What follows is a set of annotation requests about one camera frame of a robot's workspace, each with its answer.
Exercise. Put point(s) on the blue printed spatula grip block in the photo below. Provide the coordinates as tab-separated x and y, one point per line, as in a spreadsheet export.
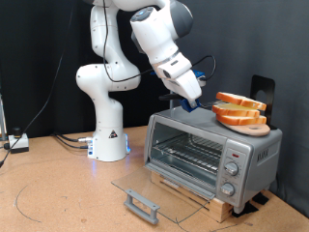
184	105

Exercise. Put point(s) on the metal frame leg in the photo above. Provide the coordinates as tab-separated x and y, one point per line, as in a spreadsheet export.
2	122

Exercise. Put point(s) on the black foam pad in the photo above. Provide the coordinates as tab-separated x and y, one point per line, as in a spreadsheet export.
261	199
247	209

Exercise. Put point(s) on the black backdrop curtain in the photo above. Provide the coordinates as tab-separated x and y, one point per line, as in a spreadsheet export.
32	48

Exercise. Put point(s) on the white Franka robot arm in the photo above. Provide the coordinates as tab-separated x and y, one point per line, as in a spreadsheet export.
109	129

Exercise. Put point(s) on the silver toaster oven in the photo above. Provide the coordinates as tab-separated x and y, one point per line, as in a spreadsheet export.
257	141

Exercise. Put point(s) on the wooden slatted riser block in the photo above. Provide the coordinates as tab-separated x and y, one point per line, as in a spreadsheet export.
222	209

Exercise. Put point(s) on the silver oven knob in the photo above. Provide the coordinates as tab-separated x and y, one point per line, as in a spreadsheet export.
227	189
231	168

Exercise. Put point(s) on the grey backdrop curtain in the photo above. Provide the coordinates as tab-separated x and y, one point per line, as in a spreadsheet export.
241	38

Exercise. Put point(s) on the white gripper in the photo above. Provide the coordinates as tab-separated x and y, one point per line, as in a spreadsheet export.
180	77

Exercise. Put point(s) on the small wooden serving board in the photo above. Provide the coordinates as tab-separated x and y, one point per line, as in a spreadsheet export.
254	130

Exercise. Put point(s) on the white power box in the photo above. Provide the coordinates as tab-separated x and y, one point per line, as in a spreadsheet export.
19	143

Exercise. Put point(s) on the black metal bookend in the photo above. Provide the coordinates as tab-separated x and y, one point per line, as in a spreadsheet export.
257	83

